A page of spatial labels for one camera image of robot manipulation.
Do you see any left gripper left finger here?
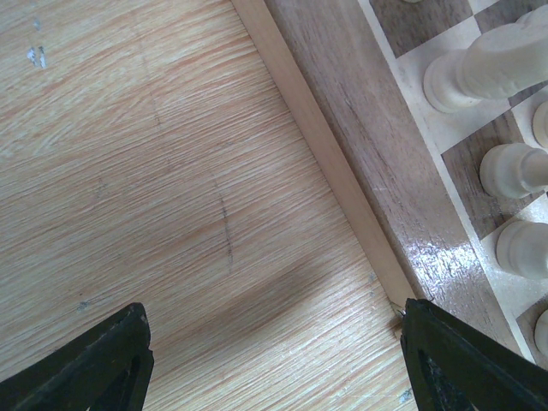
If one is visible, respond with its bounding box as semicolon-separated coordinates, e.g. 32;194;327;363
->
1;302;153;410

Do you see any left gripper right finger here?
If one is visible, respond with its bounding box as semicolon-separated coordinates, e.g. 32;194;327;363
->
400;299;547;410

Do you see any white chess bishop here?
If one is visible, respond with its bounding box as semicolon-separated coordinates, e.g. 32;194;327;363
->
479;143;547;199

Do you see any white chess pawn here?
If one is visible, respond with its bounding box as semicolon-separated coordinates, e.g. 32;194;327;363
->
532;101;548;148

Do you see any wooden chess board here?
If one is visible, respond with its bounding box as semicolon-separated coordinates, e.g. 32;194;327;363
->
234;1;547;366

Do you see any white chess knight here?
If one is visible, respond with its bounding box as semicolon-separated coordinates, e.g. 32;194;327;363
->
423;5;547;113

